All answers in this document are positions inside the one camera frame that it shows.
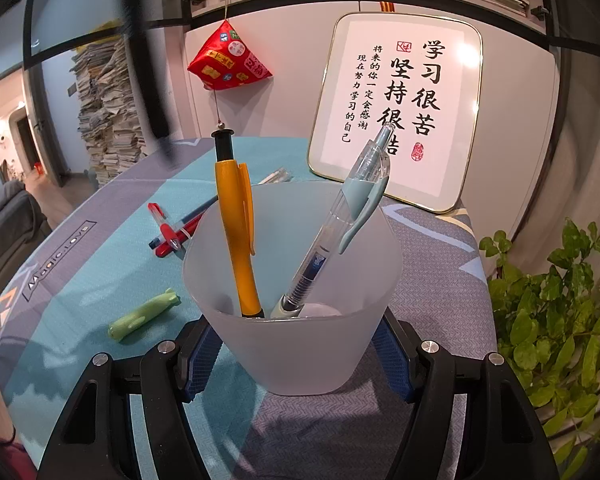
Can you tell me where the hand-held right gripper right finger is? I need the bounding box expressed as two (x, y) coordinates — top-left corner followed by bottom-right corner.
(372, 307), (561, 480)

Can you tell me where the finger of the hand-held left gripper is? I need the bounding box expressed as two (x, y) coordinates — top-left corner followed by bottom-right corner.
(120, 0), (178, 168)

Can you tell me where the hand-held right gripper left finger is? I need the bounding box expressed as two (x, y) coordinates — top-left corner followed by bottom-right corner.
(37, 317), (222, 480)

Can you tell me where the frosted plastic cup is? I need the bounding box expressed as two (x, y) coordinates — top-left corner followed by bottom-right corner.
(181, 180), (403, 395)

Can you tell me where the slim red pen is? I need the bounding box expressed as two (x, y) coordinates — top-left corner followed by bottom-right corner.
(155, 210), (206, 257)

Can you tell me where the orange pen with black tip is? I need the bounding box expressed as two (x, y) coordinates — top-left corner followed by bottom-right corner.
(211, 128), (266, 320)

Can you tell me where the dark blue pen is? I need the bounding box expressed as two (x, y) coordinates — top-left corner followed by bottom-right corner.
(149, 195), (220, 250)

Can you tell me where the clear pen with light-blue grip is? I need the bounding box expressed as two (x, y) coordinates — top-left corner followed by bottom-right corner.
(270, 122), (396, 321)

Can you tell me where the clear white capped pen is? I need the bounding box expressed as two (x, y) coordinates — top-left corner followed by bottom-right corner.
(257, 167), (293, 186)

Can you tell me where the yellow bag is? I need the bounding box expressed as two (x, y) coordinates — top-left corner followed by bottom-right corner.
(82, 19), (123, 36)

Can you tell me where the light green novelty eraser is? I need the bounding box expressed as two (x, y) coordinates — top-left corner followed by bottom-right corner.
(107, 287), (182, 343)

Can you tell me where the stack of papers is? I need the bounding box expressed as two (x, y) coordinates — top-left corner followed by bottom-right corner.
(70, 20), (148, 188)

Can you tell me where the red hanging pyramid ornament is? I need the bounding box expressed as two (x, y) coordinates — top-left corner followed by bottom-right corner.
(187, 0), (273, 136)

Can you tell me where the green potted plant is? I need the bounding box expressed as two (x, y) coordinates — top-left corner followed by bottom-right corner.
(479, 172), (600, 480)

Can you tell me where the person's dark red clothing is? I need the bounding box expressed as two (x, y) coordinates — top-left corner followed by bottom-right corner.
(0, 425), (38, 480)

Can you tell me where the grey sofa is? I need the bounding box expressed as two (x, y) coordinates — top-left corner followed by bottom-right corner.
(0, 180), (51, 321)

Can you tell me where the framed calligraphy sign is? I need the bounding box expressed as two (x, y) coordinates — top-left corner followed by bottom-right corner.
(306, 11), (483, 213)

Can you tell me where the grey striped curtain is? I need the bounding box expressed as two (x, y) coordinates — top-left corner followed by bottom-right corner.
(545, 0), (600, 281)

